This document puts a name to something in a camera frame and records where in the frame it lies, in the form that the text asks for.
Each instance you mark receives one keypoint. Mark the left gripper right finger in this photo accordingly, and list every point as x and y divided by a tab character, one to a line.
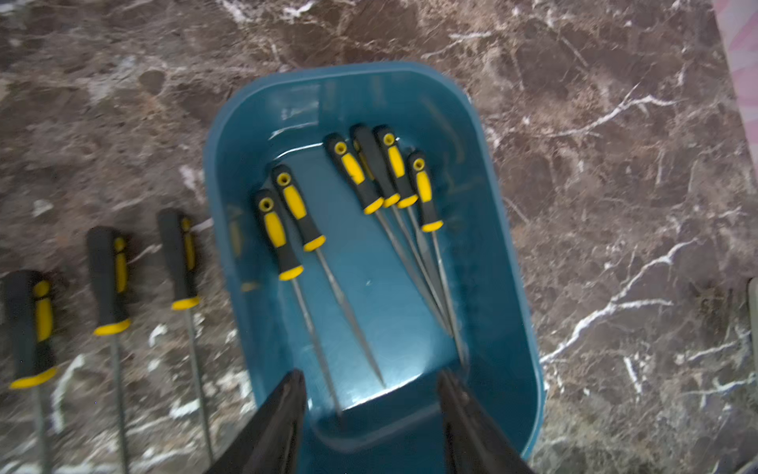
473	442

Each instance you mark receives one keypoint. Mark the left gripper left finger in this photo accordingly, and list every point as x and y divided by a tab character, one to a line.
270	442

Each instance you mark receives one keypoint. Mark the yellow black file tool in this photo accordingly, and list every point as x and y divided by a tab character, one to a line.
181	261

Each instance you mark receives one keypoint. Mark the teal plastic storage box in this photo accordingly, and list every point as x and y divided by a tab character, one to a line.
284	119

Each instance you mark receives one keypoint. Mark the file in box leftmost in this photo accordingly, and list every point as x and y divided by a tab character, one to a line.
268	213

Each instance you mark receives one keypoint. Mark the file in box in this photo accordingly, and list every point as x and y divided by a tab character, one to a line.
405	215
372	203
268	213
313	240
369	151

